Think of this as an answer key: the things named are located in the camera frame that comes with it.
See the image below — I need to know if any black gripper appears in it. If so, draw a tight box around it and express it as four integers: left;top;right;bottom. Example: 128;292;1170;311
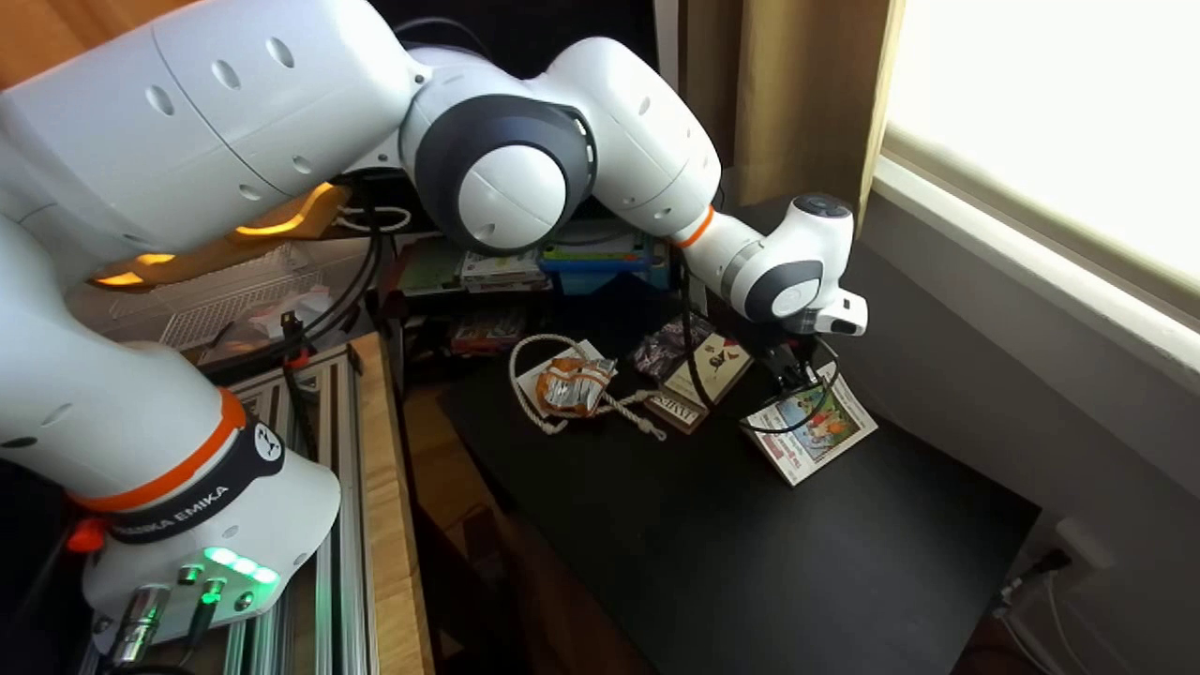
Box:
760;325;840;408

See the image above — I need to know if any Boxcar Children paperback book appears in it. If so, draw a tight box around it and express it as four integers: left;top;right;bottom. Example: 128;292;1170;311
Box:
743;372;881;492

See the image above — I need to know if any black coffee table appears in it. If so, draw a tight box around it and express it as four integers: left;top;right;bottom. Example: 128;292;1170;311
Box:
436;278;1044;675

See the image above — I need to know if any orange clear plastic wrapper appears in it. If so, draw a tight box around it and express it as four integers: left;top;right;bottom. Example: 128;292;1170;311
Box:
540;352;621;413

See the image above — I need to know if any blue game box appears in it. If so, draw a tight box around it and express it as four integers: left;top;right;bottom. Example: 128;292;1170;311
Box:
536;232;683;300

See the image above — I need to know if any wide tan curtain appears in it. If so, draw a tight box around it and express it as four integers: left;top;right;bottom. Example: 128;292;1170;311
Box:
678;0;909;222

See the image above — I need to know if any green game box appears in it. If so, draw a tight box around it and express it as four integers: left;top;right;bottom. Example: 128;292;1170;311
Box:
396;236;556;300

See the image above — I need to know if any bright window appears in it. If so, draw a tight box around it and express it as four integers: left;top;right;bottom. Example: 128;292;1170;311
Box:
875;0;1200;331

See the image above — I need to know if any brown wooden panel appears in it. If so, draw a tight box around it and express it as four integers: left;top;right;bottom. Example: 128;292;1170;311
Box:
0;0;195;93

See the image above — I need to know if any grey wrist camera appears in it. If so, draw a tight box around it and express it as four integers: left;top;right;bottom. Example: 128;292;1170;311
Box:
819;288;869;340

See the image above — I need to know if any white rope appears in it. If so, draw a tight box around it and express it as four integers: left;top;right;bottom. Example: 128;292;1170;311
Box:
504;331;670;445

